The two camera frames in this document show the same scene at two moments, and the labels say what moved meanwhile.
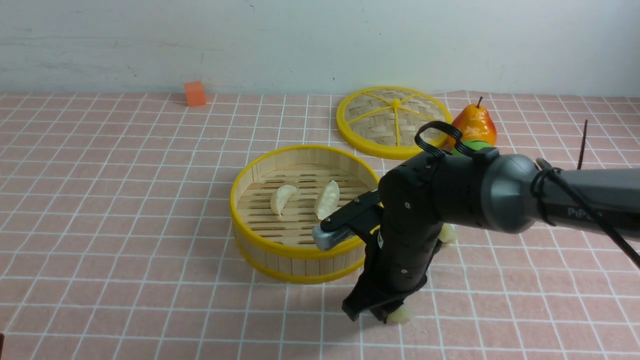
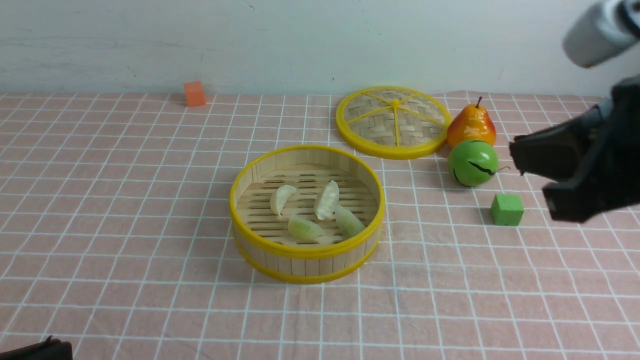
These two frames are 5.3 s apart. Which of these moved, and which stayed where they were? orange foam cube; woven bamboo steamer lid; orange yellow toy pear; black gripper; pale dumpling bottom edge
Moved: black gripper
Stayed: woven bamboo steamer lid; orange yellow toy pear; orange foam cube; pale dumpling bottom edge
